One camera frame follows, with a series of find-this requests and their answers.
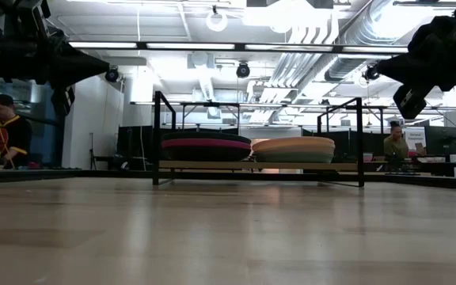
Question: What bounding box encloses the black metal wood shelf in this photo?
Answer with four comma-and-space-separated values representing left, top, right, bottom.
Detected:
152, 89, 366, 188

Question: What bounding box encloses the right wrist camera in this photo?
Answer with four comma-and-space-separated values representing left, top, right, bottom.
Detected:
392, 83, 428, 120

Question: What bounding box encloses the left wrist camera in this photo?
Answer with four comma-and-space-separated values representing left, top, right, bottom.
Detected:
51, 85, 76, 117

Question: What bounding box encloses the black plate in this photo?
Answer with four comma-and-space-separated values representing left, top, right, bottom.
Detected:
162, 146, 252, 162

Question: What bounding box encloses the white printed sign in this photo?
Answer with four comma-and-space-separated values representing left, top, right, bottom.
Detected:
404, 127, 427, 152

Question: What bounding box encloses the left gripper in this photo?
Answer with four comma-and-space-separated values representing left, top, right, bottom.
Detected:
0, 37, 110, 89

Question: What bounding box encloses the black computer monitor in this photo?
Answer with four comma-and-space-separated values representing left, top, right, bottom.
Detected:
424, 125, 456, 156

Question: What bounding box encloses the white ring light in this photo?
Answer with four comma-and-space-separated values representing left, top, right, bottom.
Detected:
205, 9, 229, 33

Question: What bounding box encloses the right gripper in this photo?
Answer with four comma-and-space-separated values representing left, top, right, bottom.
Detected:
376, 15, 456, 93

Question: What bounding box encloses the black workstation frame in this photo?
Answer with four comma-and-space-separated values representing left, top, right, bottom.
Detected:
129, 101, 241, 131

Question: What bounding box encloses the person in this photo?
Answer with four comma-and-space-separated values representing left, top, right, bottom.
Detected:
382, 120, 427, 160
0, 93, 33, 169

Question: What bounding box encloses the dark plate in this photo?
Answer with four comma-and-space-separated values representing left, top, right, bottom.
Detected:
160, 131, 253, 144

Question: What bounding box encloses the black table edge rail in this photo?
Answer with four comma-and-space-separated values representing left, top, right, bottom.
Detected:
0, 168, 456, 192

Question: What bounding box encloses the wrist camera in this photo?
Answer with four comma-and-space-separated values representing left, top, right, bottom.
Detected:
51, 85, 76, 117
392, 83, 428, 120

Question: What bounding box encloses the tan plate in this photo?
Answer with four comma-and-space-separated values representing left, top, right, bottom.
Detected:
251, 135, 336, 150

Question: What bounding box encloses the black beam with light strips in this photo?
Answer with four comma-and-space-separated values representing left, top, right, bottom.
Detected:
67, 39, 411, 56

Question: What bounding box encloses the pink plate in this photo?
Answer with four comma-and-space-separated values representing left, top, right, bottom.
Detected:
161, 138, 253, 151

